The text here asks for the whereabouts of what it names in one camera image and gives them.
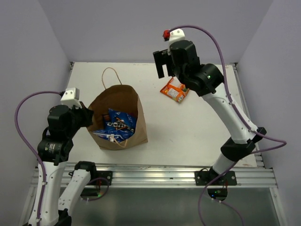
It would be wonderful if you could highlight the brown paper bag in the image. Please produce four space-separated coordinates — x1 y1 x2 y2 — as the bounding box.
87 67 148 151

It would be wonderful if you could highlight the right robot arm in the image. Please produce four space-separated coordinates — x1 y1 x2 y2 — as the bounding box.
153 40 267 185

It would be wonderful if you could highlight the aluminium mounting rail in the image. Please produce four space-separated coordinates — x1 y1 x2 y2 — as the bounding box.
30 162 278 189

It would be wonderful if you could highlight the blue Doritos chip bag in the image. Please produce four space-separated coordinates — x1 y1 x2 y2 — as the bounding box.
92 108 137 143

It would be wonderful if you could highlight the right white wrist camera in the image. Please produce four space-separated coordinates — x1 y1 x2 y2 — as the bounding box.
162 29 185 43

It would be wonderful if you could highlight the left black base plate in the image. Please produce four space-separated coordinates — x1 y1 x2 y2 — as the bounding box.
93 170 113 186

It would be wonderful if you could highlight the purple cable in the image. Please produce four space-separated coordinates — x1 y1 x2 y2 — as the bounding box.
14 91 63 219
170 24 287 226

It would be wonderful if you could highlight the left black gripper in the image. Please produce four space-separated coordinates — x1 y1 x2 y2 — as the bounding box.
65 100 94 137

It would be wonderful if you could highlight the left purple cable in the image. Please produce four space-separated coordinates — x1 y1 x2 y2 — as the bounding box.
14 91 63 219

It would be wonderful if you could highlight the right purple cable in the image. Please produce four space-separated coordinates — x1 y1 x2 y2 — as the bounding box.
170 24 287 226

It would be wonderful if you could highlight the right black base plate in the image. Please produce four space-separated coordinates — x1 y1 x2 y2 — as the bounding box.
194 168 238 186

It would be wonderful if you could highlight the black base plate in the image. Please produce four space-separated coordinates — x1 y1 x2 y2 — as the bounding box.
194 168 238 186
93 170 113 186

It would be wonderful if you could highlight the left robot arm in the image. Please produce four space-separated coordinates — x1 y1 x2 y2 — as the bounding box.
28 102 98 226

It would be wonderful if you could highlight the orange snack packet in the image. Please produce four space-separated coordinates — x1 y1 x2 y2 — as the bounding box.
160 77 190 103

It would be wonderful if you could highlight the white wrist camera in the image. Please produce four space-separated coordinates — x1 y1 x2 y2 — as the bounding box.
162 29 185 43
61 88 79 109

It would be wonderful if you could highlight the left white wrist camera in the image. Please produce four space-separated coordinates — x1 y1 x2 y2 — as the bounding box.
61 88 79 109

